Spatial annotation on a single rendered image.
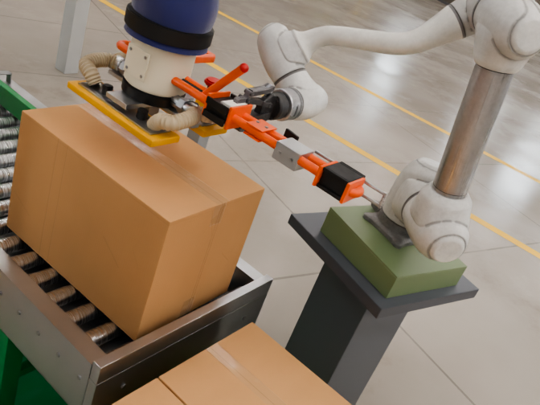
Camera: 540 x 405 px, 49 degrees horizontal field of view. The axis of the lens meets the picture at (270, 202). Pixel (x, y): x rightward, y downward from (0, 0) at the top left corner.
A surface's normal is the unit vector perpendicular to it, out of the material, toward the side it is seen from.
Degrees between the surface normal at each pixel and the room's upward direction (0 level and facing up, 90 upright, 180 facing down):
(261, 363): 0
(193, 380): 0
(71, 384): 90
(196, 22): 90
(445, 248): 98
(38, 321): 90
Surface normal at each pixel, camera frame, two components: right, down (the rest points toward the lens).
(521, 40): 0.15, 0.41
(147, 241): -0.57, 0.22
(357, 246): -0.80, 0.03
